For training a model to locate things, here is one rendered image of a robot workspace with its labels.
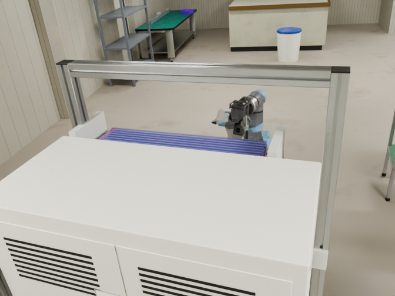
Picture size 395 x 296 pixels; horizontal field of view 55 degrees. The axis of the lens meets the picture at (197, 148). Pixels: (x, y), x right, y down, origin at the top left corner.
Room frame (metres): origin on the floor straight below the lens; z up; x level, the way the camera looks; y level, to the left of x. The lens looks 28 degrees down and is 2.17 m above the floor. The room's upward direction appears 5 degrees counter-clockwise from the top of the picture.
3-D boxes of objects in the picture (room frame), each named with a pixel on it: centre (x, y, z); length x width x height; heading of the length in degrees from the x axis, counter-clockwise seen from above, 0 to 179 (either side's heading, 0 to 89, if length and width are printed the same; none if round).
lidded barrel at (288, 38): (7.37, -1.95, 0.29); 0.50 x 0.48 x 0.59; 163
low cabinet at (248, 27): (9.24, -2.20, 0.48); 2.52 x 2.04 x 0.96; 165
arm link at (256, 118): (1.66, -0.27, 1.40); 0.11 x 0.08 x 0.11; 76
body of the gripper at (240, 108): (1.52, -0.21, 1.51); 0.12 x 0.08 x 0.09; 148
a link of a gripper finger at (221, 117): (1.48, -0.11, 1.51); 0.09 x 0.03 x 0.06; 112
